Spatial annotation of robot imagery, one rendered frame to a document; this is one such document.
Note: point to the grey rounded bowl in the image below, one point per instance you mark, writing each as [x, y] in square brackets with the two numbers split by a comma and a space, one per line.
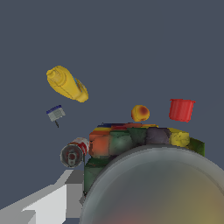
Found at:
[157, 189]

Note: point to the multicoloured cube puzzle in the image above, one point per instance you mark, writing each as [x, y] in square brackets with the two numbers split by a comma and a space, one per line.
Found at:
[125, 140]

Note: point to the red plastic cup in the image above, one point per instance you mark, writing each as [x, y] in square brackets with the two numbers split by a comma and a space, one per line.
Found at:
[181, 110]

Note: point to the red white soup can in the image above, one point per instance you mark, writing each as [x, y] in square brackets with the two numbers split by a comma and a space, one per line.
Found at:
[73, 152]

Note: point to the orange yellow peach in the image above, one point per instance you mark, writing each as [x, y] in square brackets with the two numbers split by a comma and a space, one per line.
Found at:
[140, 113]

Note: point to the yellow mustard bottle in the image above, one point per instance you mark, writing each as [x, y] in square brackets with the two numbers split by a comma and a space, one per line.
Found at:
[66, 84]

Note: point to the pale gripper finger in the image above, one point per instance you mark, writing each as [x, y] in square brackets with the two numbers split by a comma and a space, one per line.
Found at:
[46, 204]

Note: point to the small grey blue padlock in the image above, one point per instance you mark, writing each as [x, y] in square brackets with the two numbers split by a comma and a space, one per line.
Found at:
[55, 114]

